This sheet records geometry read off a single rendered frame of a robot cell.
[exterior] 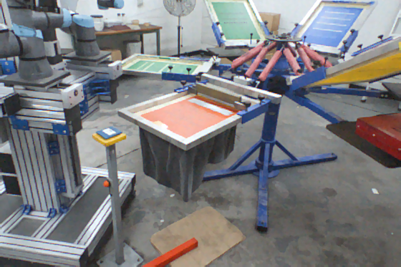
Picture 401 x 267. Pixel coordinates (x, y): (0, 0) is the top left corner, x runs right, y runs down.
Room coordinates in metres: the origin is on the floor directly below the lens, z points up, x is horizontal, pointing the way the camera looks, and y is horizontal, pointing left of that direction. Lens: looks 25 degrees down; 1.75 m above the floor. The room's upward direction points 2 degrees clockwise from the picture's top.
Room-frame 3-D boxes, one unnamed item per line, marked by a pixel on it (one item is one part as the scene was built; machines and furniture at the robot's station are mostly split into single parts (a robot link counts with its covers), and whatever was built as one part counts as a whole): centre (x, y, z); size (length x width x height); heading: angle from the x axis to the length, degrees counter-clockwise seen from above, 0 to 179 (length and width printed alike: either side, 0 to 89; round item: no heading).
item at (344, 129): (1.97, -0.88, 0.91); 1.34 x 0.40 x 0.08; 19
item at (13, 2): (1.23, 0.69, 1.65); 0.11 x 0.08 x 0.09; 55
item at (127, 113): (1.80, 0.03, 0.97); 0.79 x 0.58 x 0.04; 139
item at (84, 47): (1.98, 0.74, 1.31); 0.15 x 0.15 x 0.10
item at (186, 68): (2.77, 0.23, 1.05); 1.08 x 0.61 x 0.23; 79
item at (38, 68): (1.49, 0.83, 1.31); 0.15 x 0.15 x 0.10
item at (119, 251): (1.46, 0.49, 0.48); 0.22 x 0.22 x 0.96; 49
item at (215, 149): (1.63, -0.09, 0.74); 0.46 x 0.04 x 0.42; 139
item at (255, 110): (1.80, -0.34, 0.97); 0.30 x 0.05 x 0.07; 139
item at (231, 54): (3.23, -0.45, 0.91); 1.34 x 0.40 x 0.08; 19
